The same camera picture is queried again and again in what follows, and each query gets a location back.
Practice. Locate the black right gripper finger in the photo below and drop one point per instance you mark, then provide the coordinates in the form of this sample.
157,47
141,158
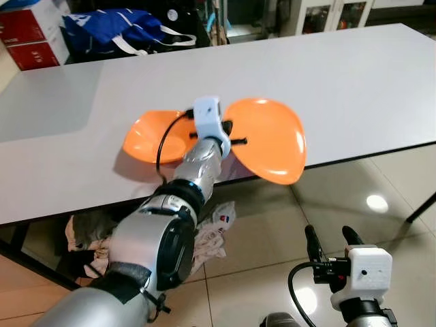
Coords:
352,236
313,242

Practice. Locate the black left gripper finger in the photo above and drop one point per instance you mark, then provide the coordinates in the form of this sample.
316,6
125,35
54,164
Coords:
238,141

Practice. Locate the orange plastic plate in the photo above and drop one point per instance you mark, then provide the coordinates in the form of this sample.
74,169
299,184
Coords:
272,139
146,139

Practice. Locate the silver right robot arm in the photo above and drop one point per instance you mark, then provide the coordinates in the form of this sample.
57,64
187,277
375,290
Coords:
364,315

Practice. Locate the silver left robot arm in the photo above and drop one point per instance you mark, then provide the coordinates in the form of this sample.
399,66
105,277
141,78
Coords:
146,238

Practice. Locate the black table leg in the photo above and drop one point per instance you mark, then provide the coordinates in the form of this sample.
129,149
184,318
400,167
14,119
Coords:
27,262
421,208

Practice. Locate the black item with white dot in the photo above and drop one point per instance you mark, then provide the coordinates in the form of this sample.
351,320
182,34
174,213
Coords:
187,22

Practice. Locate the white glass door cabinet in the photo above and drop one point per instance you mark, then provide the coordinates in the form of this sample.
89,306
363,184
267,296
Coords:
327,17

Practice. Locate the beige crumpled cloth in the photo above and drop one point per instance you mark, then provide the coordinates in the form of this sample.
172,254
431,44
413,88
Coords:
85,231

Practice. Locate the red carton with white letters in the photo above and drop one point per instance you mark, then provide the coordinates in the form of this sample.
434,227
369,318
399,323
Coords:
34,56

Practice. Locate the red and white carton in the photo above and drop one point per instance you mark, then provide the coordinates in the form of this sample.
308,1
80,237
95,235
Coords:
24,24

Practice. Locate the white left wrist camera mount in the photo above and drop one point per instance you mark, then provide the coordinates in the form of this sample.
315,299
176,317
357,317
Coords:
208,112

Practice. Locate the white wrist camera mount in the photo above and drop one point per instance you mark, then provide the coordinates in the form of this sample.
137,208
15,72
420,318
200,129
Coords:
368,272
208,112

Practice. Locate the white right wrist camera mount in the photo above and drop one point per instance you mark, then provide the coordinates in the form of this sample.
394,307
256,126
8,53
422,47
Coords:
368,272

